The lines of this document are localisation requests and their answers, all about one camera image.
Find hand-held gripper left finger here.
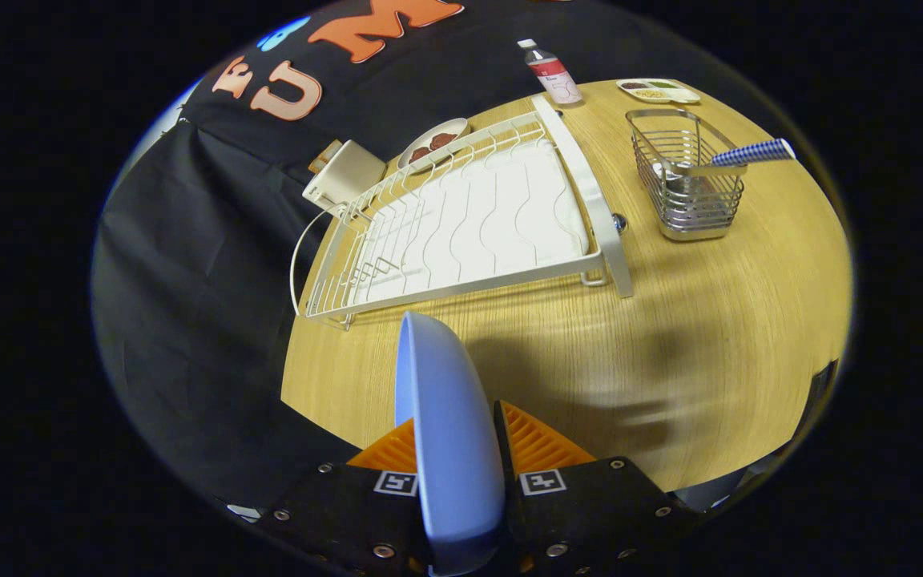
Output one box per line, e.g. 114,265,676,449
257,417,434,577

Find white toaster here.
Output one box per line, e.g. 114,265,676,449
302,140,388,213

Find metal wire basket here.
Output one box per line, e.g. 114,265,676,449
626,108,747,242

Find clear bottle with red label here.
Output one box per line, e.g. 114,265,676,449
517,38,584,107

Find blue checked handle spoon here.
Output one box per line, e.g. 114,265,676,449
652,138,796,193

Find brown toast slice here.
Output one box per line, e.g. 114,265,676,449
308,140,344,175

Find beige plate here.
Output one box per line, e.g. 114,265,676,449
397,118,472,171

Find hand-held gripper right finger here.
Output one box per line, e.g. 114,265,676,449
494,400,703,577

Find white divided dish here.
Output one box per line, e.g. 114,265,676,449
615,79,702,105

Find blue plate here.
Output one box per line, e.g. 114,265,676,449
394,311,506,577

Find white wire dish rack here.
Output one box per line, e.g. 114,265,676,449
289,95,635,331

